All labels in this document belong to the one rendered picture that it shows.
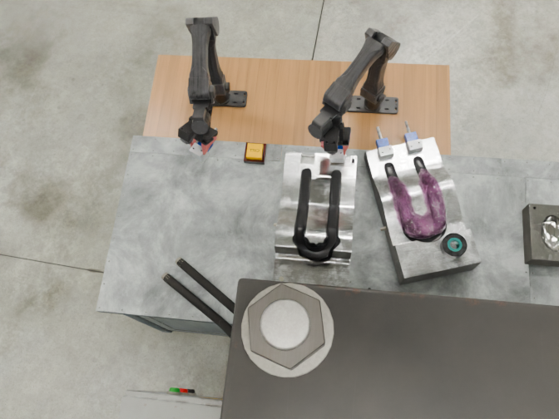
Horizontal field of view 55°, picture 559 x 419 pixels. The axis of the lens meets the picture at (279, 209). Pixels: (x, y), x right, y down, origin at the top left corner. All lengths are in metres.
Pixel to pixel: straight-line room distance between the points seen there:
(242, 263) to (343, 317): 1.29
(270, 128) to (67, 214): 1.42
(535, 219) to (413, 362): 1.41
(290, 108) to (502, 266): 0.98
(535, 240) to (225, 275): 1.07
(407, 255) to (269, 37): 1.91
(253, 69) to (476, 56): 1.53
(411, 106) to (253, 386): 1.68
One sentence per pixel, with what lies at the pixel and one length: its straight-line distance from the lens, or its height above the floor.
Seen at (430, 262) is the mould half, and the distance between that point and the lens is 1.86.
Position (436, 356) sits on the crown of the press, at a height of 2.01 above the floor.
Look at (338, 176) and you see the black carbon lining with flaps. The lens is 1.95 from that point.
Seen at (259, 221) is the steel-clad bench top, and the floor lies 0.80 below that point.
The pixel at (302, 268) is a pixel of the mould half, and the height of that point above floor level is 0.86.
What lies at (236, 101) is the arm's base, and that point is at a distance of 2.21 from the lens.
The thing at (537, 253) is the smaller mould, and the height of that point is 0.87.
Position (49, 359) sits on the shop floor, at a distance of 3.00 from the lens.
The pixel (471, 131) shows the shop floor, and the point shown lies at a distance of 3.13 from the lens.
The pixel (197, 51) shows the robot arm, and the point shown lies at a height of 1.22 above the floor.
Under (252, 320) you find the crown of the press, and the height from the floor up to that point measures 2.04.
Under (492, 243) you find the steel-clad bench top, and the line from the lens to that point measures 2.05.
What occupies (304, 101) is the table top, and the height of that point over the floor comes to 0.80.
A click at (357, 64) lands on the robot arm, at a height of 1.24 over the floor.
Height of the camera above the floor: 2.68
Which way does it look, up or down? 70 degrees down
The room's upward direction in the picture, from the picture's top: 12 degrees counter-clockwise
